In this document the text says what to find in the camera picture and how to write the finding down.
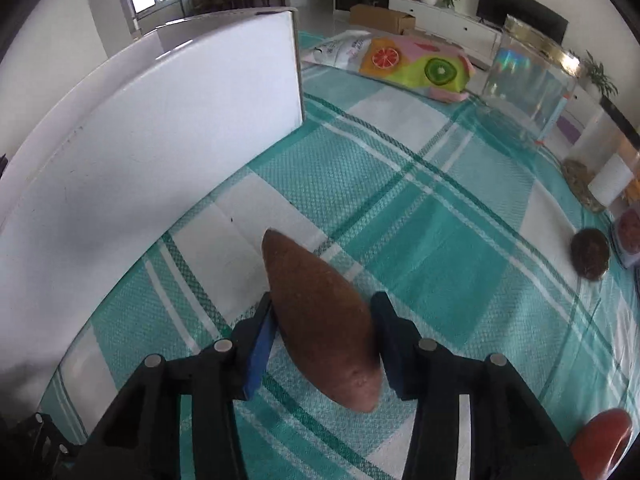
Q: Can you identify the sweet potato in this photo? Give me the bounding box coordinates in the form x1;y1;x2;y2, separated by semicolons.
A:
262;229;383;413

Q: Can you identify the red apple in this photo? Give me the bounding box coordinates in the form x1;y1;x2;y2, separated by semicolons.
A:
570;408;632;480

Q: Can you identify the small dark fruit far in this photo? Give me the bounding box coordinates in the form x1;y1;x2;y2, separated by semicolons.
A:
570;228;611;282

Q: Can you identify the teal plaid tablecloth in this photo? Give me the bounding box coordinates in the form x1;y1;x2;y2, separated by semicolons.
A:
39;29;640;480

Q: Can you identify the left red labelled can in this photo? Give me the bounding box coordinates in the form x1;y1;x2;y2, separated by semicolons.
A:
612;207;640;269

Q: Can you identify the white foam board box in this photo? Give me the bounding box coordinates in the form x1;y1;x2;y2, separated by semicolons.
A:
1;8;304;419

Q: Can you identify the clear plastic canister dark lid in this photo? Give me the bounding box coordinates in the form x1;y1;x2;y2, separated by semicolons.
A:
561;110;639;214

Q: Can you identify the clear glass jar gold lid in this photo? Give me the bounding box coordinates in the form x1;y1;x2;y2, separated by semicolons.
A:
480;15;582;143

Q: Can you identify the green potted plant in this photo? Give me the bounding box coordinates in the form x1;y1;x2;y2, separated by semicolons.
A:
580;51;618;100

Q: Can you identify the colourful fruit print bag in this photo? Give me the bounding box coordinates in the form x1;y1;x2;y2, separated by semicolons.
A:
302;30;474;103

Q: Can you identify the white tv cabinet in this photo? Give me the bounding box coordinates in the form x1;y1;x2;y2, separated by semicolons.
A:
390;0;501;65

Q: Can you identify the black television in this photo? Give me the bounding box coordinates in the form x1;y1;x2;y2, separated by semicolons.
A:
476;0;568;44

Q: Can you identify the cardboard box on floor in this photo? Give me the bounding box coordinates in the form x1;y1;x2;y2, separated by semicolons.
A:
349;3;416;35

